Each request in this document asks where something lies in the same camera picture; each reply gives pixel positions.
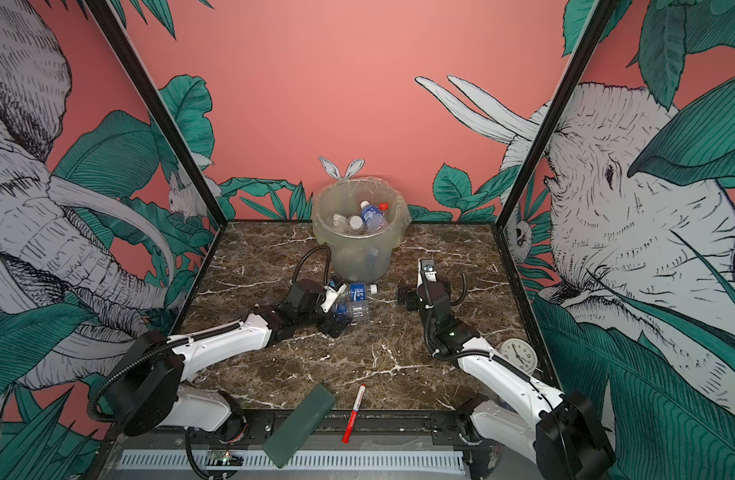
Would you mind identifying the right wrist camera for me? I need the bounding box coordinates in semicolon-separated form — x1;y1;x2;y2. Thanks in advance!
417;258;437;286

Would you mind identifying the white round alarm clock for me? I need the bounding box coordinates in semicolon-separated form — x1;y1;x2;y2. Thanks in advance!
497;338;539;376

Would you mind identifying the translucent green waste bin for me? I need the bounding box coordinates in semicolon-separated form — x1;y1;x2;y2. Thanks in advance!
312;177;411;282

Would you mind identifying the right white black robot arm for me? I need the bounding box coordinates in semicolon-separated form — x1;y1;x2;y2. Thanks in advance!
397;278;615;479

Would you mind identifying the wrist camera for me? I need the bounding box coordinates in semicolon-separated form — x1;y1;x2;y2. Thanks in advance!
417;258;437;286
321;275;348;313

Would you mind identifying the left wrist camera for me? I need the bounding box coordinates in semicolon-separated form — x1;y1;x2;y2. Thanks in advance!
321;275;348;313

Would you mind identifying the Pocari Sweat blue label bottle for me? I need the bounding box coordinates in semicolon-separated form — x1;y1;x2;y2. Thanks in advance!
335;300;371;323

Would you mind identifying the red marker pen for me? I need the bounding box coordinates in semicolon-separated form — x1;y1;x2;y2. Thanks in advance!
342;384;367;444

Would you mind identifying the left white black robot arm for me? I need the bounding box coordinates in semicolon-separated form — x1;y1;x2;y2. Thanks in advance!
88;276;349;444

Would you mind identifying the blue label bottle white cap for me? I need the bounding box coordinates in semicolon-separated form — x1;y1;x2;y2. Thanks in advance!
360;201;387;234

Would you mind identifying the bottle with sunflower label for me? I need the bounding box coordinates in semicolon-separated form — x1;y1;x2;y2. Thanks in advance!
348;215;365;235

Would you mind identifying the dark green flat board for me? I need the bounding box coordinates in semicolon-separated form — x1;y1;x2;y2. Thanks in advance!
263;384;337;468

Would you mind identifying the clear bottle yellow white label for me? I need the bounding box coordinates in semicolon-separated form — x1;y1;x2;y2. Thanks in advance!
329;213;349;233

